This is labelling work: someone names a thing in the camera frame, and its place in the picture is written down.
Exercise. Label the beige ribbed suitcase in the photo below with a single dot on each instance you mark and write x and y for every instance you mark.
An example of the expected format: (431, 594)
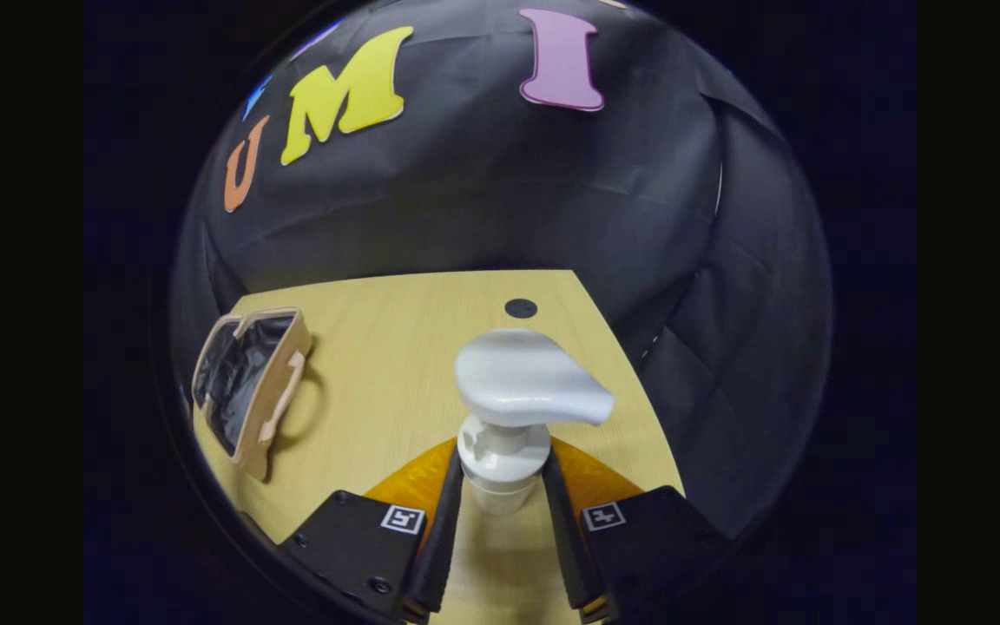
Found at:
(270, 408)

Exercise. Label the black backdrop cloth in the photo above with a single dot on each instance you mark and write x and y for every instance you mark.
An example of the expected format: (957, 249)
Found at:
(483, 200)

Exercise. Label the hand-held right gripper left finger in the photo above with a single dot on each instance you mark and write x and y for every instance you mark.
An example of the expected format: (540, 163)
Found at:
(441, 538)

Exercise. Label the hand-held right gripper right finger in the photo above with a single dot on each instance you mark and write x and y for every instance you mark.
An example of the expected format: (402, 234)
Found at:
(562, 538)

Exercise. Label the white pump bottle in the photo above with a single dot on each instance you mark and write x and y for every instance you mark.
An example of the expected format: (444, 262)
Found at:
(517, 373)

